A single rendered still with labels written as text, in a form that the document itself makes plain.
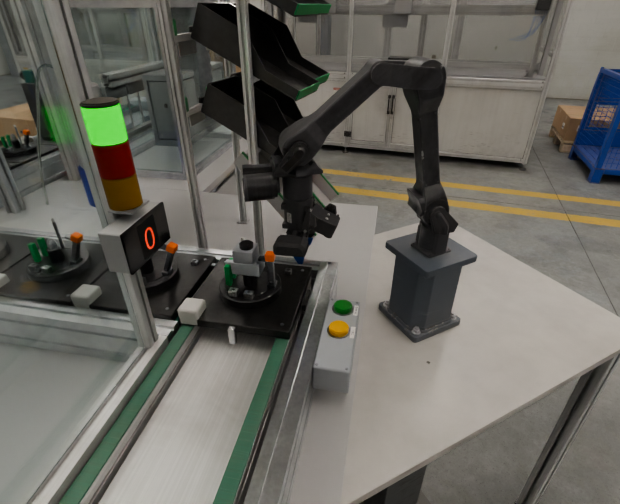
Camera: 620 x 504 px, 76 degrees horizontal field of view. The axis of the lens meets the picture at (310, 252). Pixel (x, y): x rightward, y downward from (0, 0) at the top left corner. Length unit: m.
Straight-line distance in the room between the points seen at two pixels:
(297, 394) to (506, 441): 1.38
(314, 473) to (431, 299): 0.43
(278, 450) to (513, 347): 0.61
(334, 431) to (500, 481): 1.15
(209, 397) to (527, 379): 0.65
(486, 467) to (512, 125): 3.70
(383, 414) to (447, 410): 0.13
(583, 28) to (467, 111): 4.90
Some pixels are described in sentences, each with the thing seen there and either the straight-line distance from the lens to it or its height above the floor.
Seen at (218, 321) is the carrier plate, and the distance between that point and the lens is 0.86.
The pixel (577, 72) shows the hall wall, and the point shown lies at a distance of 9.52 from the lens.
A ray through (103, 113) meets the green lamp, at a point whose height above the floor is 1.40.
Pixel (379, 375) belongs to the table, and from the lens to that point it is 0.90.
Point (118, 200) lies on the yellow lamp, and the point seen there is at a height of 1.28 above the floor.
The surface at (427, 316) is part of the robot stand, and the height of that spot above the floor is 0.92.
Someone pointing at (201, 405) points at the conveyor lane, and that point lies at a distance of 0.79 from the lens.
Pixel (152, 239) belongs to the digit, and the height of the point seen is 1.20.
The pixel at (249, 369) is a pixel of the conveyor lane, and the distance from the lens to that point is 0.83.
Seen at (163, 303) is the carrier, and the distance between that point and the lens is 0.94.
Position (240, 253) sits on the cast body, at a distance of 0.86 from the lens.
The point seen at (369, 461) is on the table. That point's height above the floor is 0.86.
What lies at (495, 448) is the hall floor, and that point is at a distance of 1.95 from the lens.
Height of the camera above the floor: 1.53
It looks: 32 degrees down
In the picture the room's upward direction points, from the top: straight up
